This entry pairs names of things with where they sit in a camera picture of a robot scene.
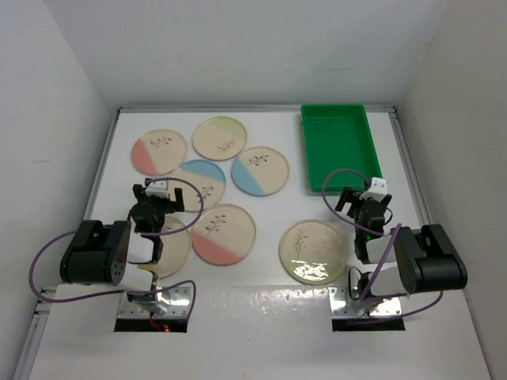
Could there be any pink cream plate front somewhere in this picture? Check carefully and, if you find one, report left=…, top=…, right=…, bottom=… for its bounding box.
left=191, top=203, right=257, bottom=266

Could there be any pink cream plate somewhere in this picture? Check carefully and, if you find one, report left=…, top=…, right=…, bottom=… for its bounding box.
left=191, top=203, right=257, bottom=266
left=131, top=129, right=187, bottom=176

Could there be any pale green cream plate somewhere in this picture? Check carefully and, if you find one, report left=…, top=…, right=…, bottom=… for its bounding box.
left=278, top=219, right=349, bottom=285

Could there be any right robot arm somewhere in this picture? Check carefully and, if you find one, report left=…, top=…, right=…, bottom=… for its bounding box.
left=335, top=188, right=468, bottom=304

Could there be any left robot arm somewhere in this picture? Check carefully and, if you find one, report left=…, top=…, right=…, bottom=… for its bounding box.
left=59, top=181, right=185, bottom=316

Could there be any green plastic bin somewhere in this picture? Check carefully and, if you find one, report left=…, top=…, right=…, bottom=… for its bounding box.
left=300, top=104, right=383, bottom=193

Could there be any blue cream plate centre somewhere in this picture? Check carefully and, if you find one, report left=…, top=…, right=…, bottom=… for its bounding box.
left=168, top=159, right=226, bottom=212

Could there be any blue cream plate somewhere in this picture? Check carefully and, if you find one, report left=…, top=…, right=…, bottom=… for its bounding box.
left=231, top=146, right=290, bottom=196
left=168, top=159, right=226, bottom=212

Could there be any yellow cream plate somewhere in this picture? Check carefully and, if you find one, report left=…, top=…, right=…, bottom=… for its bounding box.
left=137, top=230, right=191, bottom=278

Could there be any pink cream plate rear left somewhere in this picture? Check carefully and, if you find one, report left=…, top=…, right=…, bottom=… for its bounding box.
left=131, top=129, right=187, bottom=176

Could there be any green cream plate rear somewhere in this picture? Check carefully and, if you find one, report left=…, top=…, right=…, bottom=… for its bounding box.
left=192, top=116, right=248, bottom=161

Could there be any blue cream plate right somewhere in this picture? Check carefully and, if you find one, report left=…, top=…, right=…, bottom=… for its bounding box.
left=231, top=146, right=290, bottom=196

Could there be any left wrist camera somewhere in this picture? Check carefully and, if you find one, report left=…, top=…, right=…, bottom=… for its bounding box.
left=145, top=178, right=169, bottom=199

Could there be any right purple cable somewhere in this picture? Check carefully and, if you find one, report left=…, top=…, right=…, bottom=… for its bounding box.
left=322, top=168, right=444, bottom=321

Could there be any purple cable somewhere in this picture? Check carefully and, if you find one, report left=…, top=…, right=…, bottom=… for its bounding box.
left=322, top=168, right=444, bottom=321
left=29, top=177, right=205, bottom=321

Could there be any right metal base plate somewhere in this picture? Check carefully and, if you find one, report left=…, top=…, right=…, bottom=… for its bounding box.
left=327, top=287, right=402, bottom=321

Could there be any metal base plate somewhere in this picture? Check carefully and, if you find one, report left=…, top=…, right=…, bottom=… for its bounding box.
left=327, top=287, right=402, bottom=321
left=117, top=286, right=193, bottom=319

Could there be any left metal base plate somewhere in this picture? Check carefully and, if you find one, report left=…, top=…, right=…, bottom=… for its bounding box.
left=117, top=286, right=193, bottom=319

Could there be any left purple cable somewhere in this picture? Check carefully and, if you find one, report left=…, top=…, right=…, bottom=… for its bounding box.
left=29, top=177, right=205, bottom=321

